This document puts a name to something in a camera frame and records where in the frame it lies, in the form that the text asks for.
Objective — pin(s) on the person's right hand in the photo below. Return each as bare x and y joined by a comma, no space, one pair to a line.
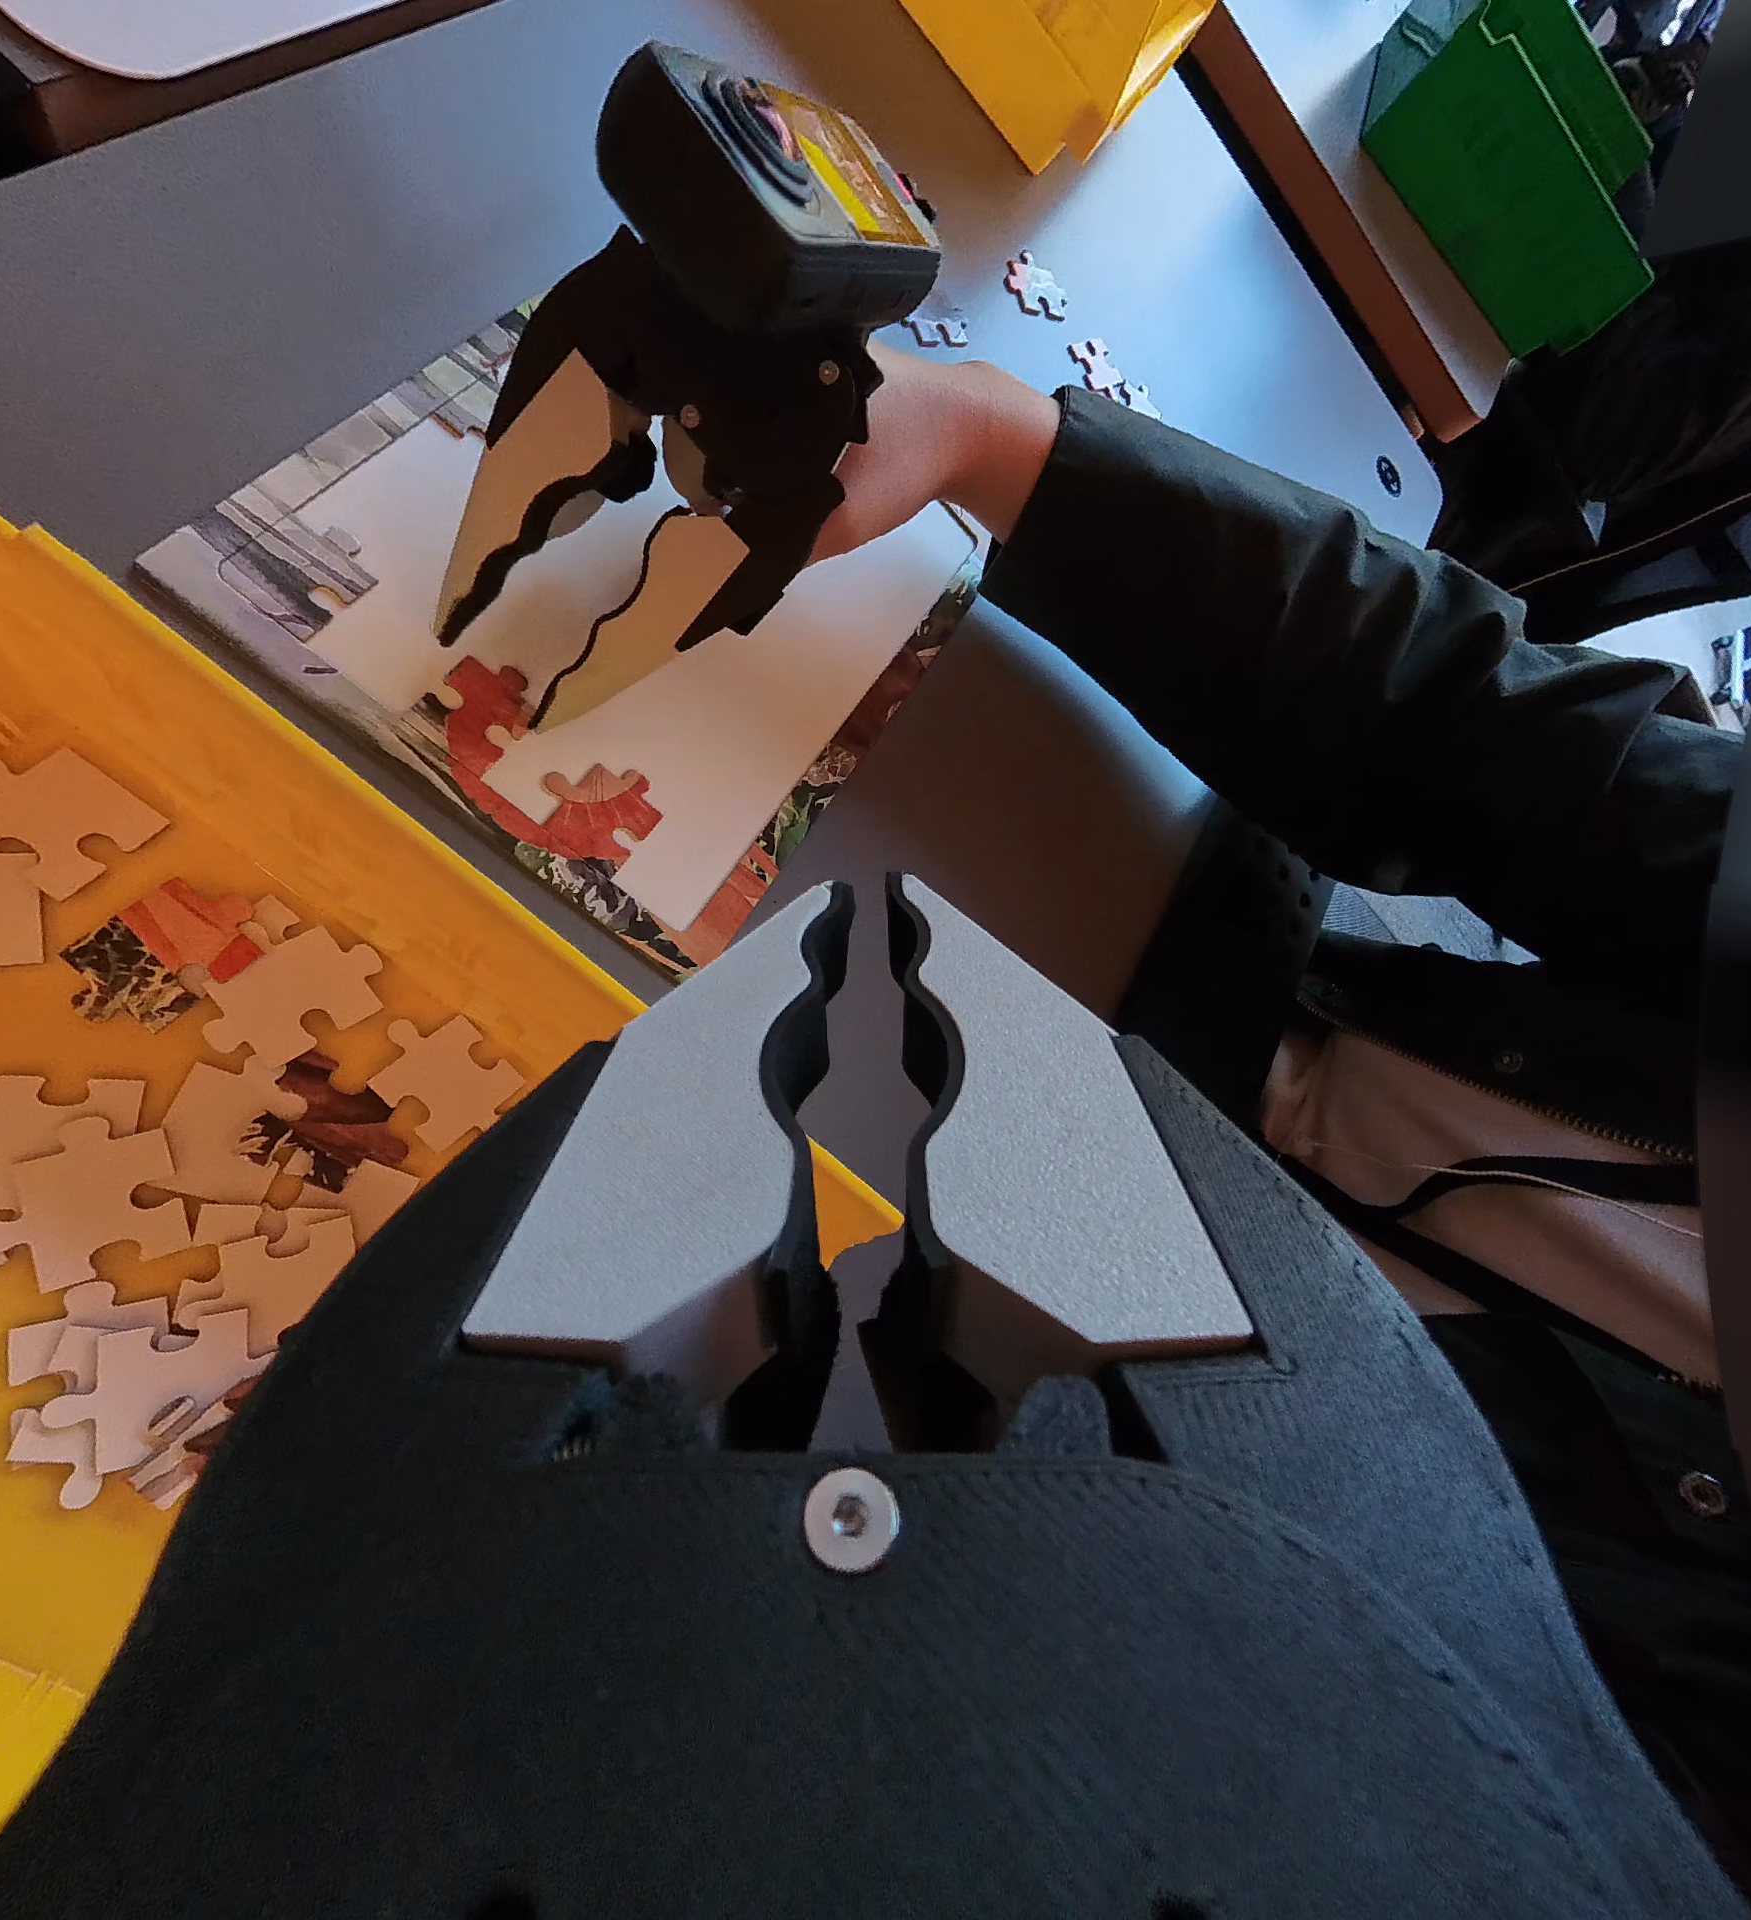
950,436

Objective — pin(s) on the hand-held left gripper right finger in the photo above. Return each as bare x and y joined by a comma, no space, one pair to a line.
1085,1184

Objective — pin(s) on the person's right forearm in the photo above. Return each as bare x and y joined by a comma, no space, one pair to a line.
1339,677

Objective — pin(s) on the red fan puzzle piece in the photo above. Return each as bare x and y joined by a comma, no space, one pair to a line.
602,809

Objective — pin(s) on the pile of puzzle pieces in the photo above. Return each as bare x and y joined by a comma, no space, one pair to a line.
95,1201

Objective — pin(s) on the puzzle frame board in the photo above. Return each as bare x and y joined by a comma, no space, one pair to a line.
845,645

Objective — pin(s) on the red curved puzzle piece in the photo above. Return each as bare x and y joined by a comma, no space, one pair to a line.
482,720

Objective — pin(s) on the green plastic bin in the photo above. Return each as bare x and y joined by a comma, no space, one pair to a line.
1506,166

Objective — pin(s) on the pink blue puzzle piece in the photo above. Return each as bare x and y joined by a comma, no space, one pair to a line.
1037,284

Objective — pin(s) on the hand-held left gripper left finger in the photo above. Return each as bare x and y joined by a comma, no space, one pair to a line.
635,1184

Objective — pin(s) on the black mesh office chair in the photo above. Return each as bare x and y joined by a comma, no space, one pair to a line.
1235,901

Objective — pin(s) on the grey striped puzzle piece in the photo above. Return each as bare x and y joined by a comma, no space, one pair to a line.
320,568

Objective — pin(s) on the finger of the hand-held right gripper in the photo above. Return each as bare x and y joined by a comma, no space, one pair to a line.
531,481
665,600

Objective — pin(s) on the yellow plastic bin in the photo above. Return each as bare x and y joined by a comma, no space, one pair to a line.
410,961
1056,61

